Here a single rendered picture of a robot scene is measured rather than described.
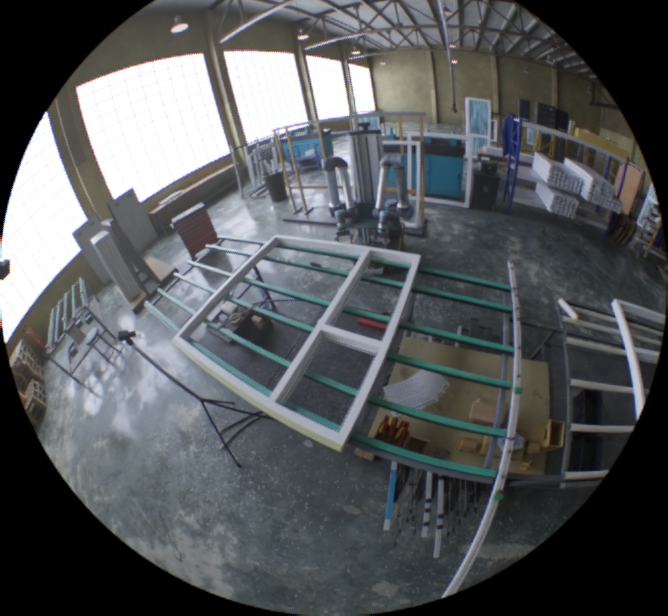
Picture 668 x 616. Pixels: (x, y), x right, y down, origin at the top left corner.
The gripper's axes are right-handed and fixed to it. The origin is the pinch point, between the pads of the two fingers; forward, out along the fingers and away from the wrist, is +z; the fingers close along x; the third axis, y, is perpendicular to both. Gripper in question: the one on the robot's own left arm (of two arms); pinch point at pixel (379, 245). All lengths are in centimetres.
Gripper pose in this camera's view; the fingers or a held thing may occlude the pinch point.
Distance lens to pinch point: 232.4
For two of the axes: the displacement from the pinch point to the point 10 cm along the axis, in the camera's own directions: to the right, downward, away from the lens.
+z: -1.3, 9.1, 4.0
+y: -4.4, 3.1, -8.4
